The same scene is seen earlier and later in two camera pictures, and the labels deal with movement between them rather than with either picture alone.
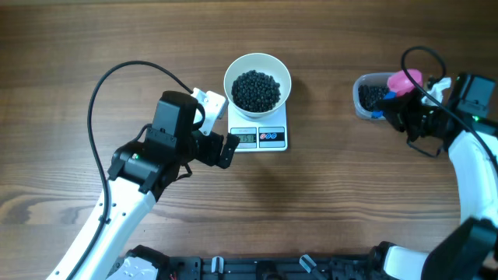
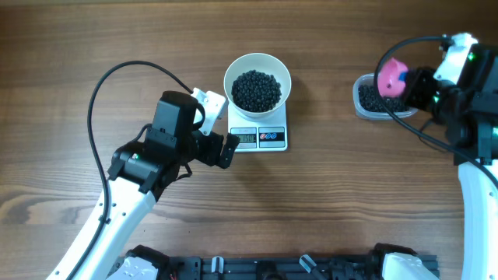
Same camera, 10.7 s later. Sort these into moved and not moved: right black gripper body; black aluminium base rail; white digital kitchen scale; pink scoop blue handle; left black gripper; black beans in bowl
Moved: pink scoop blue handle; right black gripper body
Not moved: black aluminium base rail; black beans in bowl; left black gripper; white digital kitchen scale
